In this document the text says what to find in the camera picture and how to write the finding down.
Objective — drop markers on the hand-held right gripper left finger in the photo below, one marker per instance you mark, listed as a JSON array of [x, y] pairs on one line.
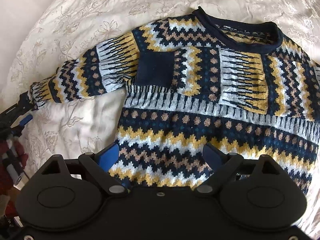
[[109, 155]]

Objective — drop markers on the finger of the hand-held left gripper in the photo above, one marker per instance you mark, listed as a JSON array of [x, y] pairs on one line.
[[26, 101], [26, 120]]

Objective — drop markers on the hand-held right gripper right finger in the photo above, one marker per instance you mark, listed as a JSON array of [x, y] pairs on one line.
[[212, 155]]

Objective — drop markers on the navy yellow patterned knit sweater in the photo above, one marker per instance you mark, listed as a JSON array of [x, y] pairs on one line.
[[175, 130]]

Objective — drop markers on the cream floral bedspread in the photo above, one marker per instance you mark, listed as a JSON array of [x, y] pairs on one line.
[[75, 17]]

